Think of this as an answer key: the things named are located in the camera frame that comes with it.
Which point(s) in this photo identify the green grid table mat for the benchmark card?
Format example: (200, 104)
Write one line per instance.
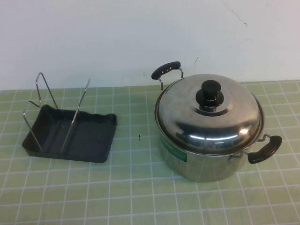
(140, 199)

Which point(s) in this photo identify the stainless steel pot lid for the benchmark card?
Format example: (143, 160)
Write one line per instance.
(187, 117)

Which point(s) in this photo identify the small black debris speck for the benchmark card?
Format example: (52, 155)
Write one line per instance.
(139, 137)

